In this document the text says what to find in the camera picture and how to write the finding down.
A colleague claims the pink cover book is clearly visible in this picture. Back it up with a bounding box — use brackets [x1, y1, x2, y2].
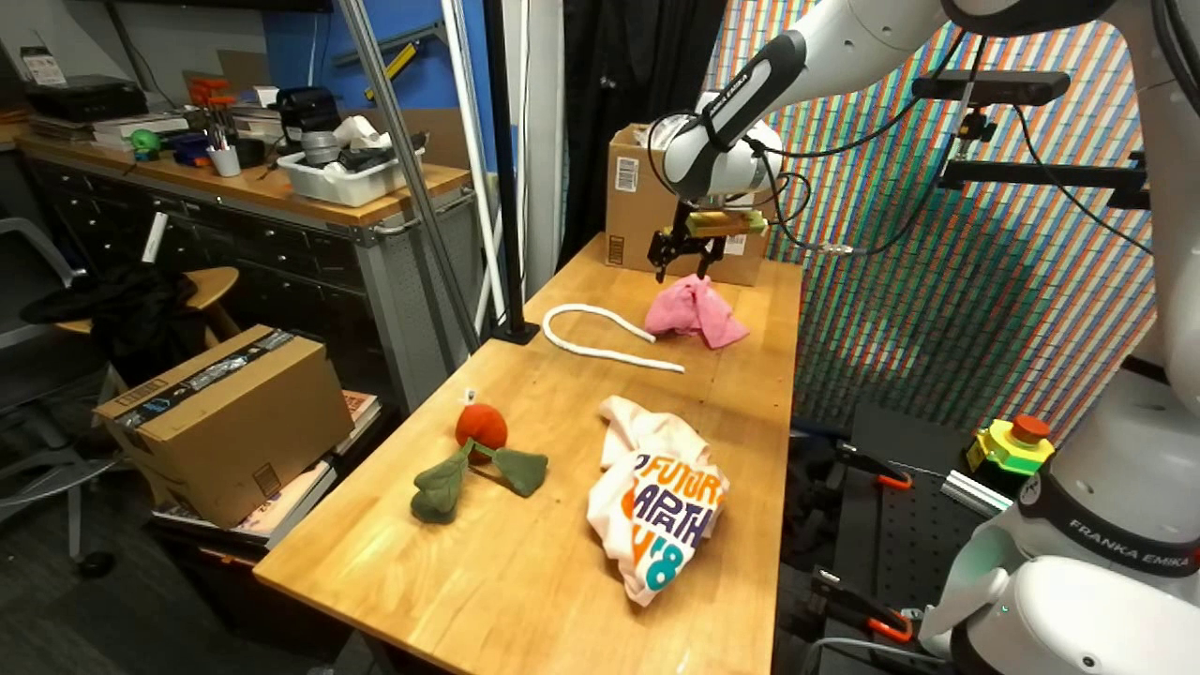
[148, 460, 343, 553]

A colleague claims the black case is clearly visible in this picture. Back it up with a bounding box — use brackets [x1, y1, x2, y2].
[23, 75, 156, 127]

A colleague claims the cardboard box with labels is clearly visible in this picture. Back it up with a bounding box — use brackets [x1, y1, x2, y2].
[604, 120, 777, 288]

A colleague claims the patterned backdrop screen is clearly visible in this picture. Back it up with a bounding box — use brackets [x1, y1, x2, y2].
[718, 0, 1179, 448]

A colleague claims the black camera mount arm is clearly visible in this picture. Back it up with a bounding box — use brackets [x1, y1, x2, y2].
[933, 104, 1156, 215]

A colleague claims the grey mesh office chair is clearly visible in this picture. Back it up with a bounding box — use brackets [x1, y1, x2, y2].
[0, 215, 123, 580]

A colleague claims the black bench device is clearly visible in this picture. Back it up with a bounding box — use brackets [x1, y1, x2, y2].
[276, 84, 346, 137]

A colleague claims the yellow emergency stop button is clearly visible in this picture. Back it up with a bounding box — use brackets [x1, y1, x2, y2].
[961, 408, 1063, 489]

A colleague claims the black vertical pole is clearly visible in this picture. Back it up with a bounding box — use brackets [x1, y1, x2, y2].
[479, 0, 546, 348]

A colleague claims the black bag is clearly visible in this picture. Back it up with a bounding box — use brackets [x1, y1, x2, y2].
[19, 259, 213, 388]

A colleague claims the silver metal pole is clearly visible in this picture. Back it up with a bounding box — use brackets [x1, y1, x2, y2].
[336, 0, 489, 358]

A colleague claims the white plastic bin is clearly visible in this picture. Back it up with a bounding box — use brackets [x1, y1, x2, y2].
[276, 147, 413, 210]

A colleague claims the black cable with sleeve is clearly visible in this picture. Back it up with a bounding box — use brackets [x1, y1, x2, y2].
[747, 24, 1168, 263]

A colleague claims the cardboard box with black tape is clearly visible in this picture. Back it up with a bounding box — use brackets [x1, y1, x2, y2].
[96, 324, 356, 529]

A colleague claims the cream printed shirt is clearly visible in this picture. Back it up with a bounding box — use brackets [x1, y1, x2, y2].
[583, 394, 736, 613]

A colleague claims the grey workbench with wooden top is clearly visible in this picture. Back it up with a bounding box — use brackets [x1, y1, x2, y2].
[17, 123, 489, 422]

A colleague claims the small green object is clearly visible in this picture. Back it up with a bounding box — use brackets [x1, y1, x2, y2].
[123, 123, 168, 167]

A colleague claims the black perforated cart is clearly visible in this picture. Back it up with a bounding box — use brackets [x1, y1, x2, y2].
[777, 424, 1004, 662]

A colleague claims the white braided rope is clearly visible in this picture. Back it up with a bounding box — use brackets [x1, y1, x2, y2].
[538, 300, 692, 378]

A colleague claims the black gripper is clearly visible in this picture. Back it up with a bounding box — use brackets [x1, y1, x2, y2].
[644, 200, 731, 287]

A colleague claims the pink cloth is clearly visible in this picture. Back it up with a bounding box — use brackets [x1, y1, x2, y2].
[643, 273, 756, 354]

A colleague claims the white cup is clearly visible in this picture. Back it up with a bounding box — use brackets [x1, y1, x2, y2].
[206, 140, 247, 184]

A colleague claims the small orange object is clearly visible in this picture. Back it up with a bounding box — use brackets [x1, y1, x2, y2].
[186, 75, 239, 117]

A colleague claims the black stereo camera bar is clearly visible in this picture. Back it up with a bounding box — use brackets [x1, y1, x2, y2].
[908, 69, 1076, 110]

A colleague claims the orange green wrist camera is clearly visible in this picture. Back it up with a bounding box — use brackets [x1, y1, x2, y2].
[688, 208, 773, 245]

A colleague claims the white tube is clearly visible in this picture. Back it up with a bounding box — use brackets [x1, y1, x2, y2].
[434, 0, 518, 334]

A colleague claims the wooden stool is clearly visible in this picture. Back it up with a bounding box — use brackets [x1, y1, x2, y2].
[52, 259, 244, 378]

